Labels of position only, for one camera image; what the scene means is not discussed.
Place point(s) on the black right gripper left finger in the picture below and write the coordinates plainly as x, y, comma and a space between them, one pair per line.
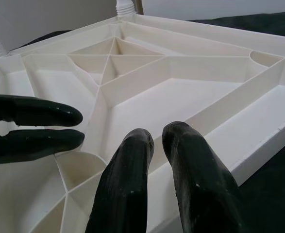
122, 189

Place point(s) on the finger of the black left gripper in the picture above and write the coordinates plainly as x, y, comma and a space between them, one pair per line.
35, 143
35, 111

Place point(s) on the white plastic table top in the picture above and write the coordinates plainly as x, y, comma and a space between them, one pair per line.
181, 97

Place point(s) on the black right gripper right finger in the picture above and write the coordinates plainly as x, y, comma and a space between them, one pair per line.
200, 189

